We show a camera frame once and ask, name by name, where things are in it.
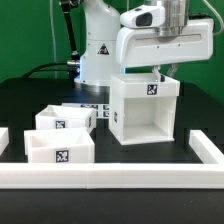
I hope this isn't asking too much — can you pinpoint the white drawer cabinet frame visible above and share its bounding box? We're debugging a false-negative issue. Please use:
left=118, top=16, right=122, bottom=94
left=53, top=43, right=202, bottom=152
left=109, top=73, right=180, bottom=145

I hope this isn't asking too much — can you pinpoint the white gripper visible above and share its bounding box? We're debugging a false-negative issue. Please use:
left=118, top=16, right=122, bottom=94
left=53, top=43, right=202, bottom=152
left=116, top=19, right=213, bottom=82

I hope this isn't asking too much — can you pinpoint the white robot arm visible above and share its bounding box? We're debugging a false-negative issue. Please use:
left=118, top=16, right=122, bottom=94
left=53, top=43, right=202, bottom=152
left=60, top=0, right=218, bottom=90

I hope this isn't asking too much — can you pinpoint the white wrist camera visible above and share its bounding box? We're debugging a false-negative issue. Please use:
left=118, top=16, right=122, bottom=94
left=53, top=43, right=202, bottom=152
left=120, top=5, right=166, bottom=29

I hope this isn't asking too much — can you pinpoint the white front drawer box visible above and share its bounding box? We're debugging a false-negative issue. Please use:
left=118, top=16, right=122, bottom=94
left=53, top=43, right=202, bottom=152
left=24, top=128, right=95, bottom=163

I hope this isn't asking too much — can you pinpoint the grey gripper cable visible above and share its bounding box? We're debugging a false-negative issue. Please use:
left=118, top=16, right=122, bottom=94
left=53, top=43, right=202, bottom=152
left=203, top=0, right=224, bottom=38

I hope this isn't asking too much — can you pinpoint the black cable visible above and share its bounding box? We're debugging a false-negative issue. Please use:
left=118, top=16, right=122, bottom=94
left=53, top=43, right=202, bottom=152
left=23, top=61, right=81, bottom=79

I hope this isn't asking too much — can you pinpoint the white rear drawer box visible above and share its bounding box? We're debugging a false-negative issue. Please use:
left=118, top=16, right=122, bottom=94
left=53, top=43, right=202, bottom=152
left=35, top=105, right=96, bottom=133

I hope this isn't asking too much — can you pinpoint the white thin cable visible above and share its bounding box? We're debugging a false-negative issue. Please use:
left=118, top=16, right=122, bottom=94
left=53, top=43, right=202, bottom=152
left=49, top=0, right=58, bottom=80

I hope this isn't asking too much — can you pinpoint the white drawer box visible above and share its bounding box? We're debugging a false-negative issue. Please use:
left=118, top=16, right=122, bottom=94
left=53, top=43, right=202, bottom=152
left=35, top=105, right=96, bottom=133
left=24, top=128, right=95, bottom=163

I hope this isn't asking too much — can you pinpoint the white flat tag plate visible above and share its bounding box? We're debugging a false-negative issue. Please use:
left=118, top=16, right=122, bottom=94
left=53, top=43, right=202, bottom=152
left=63, top=103, right=110, bottom=119

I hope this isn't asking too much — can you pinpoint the white U-shaped fence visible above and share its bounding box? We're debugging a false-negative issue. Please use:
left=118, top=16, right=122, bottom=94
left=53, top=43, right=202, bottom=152
left=0, top=130, right=224, bottom=189

